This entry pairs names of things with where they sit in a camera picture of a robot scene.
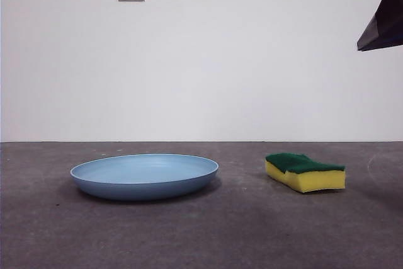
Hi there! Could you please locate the yellow sponge green scouring pad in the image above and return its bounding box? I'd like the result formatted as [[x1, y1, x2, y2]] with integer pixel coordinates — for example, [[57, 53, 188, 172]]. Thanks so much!
[[264, 152, 346, 194]]

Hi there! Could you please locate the blue round plate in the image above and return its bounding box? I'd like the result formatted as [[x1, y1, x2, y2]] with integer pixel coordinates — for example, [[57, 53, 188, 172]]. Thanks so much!
[[70, 154, 220, 201]]

